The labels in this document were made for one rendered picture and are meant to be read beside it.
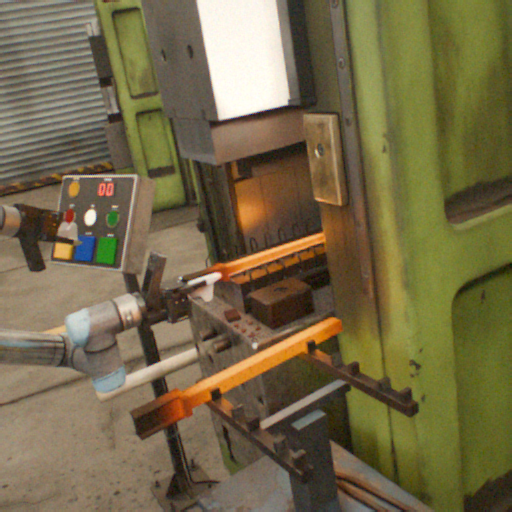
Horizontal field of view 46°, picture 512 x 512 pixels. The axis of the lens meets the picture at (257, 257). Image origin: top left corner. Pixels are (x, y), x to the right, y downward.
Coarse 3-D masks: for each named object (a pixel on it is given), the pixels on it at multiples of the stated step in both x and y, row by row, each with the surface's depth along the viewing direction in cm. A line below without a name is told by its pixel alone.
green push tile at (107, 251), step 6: (102, 240) 177; (108, 240) 175; (114, 240) 174; (102, 246) 177; (108, 246) 175; (114, 246) 174; (102, 252) 176; (108, 252) 175; (114, 252) 173; (102, 258) 176; (108, 258) 174; (114, 258) 173; (114, 264) 173
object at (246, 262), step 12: (300, 240) 155; (312, 240) 155; (264, 252) 151; (276, 252) 150; (288, 252) 152; (216, 264) 146; (228, 264) 146; (240, 264) 146; (252, 264) 147; (192, 276) 141; (228, 276) 144
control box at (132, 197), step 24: (96, 192) 183; (120, 192) 176; (144, 192) 176; (96, 216) 181; (120, 216) 175; (144, 216) 177; (96, 240) 180; (120, 240) 174; (144, 240) 178; (72, 264) 185; (96, 264) 178; (120, 264) 172
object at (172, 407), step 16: (336, 320) 120; (304, 336) 116; (320, 336) 117; (272, 352) 112; (288, 352) 113; (240, 368) 109; (256, 368) 110; (208, 384) 105; (224, 384) 106; (160, 400) 101; (176, 400) 102; (192, 400) 103; (208, 400) 105; (144, 416) 99; (160, 416) 101; (176, 416) 103; (144, 432) 100
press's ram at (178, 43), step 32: (160, 0) 129; (192, 0) 116; (224, 0) 118; (256, 0) 121; (160, 32) 134; (192, 32) 121; (224, 32) 119; (256, 32) 122; (160, 64) 140; (192, 64) 125; (224, 64) 120; (256, 64) 124; (192, 96) 130; (224, 96) 122; (256, 96) 126; (288, 96) 129
